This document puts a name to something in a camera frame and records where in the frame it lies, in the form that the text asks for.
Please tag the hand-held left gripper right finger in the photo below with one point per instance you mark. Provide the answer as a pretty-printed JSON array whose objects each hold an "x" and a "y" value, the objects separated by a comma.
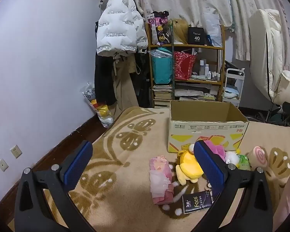
[{"x": 209, "y": 166}]

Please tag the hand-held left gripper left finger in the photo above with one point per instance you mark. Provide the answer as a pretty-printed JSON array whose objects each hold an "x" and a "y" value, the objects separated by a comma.
[{"x": 78, "y": 166}]

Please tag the pink plush toy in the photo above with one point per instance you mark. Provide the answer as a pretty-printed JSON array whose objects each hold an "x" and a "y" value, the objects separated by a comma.
[{"x": 218, "y": 149}]

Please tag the green packet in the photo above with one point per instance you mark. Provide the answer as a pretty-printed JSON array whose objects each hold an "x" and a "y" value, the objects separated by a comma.
[{"x": 244, "y": 163}]

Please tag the cardboard box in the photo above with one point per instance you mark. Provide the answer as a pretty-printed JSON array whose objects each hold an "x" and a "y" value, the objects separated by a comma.
[{"x": 208, "y": 130}]

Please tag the black tissue packet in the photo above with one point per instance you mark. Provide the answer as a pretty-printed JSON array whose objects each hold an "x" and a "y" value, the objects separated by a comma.
[{"x": 195, "y": 203}]

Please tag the pink swirl roll plush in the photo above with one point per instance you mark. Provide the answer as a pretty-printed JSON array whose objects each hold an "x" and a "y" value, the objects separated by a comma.
[{"x": 258, "y": 158}]

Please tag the yellow plush toy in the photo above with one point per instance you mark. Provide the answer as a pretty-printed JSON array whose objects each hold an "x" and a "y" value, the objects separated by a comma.
[{"x": 187, "y": 164}]

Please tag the white fluffy plush toy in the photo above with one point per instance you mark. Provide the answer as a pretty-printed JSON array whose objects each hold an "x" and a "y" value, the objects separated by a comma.
[{"x": 232, "y": 158}]

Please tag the pink frilly pouch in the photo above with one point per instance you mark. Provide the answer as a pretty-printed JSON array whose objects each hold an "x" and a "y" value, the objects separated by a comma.
[{"x": 160, "y": 181}]

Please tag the plastic bag of toys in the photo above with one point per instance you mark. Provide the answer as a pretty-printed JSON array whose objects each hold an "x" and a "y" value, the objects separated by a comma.
[{"x": 101, "y": 111}]

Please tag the pile of flat books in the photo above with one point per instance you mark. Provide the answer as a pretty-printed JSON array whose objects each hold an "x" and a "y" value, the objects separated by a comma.
[{"x": 195, "y": 91}]

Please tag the light blue cloth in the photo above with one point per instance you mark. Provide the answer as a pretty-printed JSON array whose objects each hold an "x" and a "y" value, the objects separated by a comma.
[{"x": 231, "y": 92}]

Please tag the stack of books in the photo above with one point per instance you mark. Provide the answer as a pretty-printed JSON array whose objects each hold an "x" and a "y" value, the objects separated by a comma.
[{"x": 162, "y": 95}]

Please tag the pinkish cloth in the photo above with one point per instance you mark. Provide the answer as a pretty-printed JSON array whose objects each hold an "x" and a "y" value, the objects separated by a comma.
[{"x": 289, "y": 198}]

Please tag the black hanging coat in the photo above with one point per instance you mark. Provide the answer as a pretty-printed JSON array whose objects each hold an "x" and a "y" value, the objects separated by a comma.
[{"x": 103, "y": 82}]

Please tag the white trolley cart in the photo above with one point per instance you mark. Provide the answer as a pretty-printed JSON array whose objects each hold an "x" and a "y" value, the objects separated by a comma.
[{"x": 241, "y": 82}]

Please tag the beige hanging coat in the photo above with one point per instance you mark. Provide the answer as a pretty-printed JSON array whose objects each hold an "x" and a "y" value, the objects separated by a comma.
[{"x": 124, "y": 84}]

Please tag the cluster of cosmetic bottles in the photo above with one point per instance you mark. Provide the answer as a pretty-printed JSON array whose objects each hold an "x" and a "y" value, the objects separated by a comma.
[{"x": 208, "y": 72}]

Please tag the red gift bag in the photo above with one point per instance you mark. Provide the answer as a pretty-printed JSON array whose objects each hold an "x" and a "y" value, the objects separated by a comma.
[{"x": 183, "y": 66}]

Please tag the dark hanging garment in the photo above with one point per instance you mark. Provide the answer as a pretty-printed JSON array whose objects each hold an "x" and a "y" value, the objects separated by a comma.
[{"x": 143, "y": 82}]

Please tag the teal bag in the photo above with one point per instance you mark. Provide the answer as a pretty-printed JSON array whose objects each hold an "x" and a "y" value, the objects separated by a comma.
[{"x": 162, "y": 70}]

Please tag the wooden shelf unit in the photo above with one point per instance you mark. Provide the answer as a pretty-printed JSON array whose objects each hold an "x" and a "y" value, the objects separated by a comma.
[{"x": 183, "y": 46}]

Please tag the clear plastic bag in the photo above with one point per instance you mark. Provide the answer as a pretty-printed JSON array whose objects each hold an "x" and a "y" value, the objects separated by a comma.
[{"x": 159, "y": 52}]

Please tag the black box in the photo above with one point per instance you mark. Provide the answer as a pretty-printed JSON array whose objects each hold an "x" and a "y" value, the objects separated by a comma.
[{"x": 197, "y": 37}]

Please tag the white plastic bag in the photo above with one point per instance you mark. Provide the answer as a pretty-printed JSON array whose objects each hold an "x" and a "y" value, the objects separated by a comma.
[{"x": 214, "y": 33}]

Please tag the blonde wig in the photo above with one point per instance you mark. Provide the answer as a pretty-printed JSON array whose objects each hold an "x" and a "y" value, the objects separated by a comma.
[{"x": 181, "y": 31}]

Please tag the black pink printed tote bag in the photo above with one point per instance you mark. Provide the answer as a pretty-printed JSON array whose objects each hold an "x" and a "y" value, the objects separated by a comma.
[{"x": 159, "y": 29}]

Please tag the white puffer jacket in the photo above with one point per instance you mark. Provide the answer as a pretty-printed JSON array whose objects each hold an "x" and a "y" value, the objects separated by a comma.
[{"x": 118, "y": 24}]

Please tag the floral curtain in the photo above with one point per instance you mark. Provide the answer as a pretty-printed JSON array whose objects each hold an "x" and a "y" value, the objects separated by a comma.
[{"x": 195, "y": 0}]

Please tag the wall socket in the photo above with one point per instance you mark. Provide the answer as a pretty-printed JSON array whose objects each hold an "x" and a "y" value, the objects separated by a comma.
[
  {"x": 16, "y": 151},
  {"x": 2, "y": 165}
]

